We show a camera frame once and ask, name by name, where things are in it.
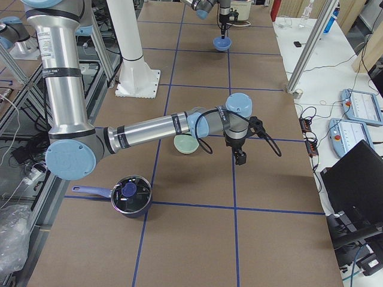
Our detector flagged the white chrome toaster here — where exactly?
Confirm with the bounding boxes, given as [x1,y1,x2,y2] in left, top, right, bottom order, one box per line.
[229,0,252,22]

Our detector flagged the green bowl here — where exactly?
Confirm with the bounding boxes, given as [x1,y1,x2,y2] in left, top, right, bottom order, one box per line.
[174,134,199,154]

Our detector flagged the far blue teach pendant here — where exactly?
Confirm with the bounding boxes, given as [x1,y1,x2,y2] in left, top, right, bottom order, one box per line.
[340,88,382,126]

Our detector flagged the white pedestal column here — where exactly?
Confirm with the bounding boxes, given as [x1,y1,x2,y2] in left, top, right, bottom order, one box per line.
[107,0,160,99]

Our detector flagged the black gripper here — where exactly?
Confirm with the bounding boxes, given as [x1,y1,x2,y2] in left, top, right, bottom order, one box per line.
[218,13,230,39]
[224,135,247,166]

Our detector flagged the blue bowl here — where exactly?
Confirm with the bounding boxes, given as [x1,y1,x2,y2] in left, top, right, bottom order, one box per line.
[212,36,232,52]

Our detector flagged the blue teach pendant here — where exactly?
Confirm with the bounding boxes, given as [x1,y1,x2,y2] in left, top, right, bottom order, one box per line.
[329,118,374,158]
[340,88,382,126]

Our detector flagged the crumpled clear plastic bag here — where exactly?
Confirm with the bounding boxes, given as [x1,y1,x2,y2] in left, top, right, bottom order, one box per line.
[1,204,32,276]

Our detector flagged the blue water bottle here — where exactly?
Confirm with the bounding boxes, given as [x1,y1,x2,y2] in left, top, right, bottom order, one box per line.
[323,5,340,33]

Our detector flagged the white toaster power cable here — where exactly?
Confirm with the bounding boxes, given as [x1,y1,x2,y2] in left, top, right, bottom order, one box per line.
[227,19,253,28]

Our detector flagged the dark blue saucepan with lid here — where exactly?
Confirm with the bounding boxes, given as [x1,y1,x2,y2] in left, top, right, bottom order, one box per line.
[72,175,153,218]

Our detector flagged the near blue teach pendant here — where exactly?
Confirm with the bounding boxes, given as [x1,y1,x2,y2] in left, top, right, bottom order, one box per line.
[329,118,374,158]

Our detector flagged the aluminium frame post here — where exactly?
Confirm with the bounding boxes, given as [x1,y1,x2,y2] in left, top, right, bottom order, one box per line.
[286,0,338,99]

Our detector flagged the black laptop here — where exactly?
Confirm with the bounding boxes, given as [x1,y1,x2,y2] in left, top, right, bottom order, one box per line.
[321,140,382,223]

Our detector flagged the orange black usb hub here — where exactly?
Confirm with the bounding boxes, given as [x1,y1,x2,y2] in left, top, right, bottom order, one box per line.
[299,118,319,158]

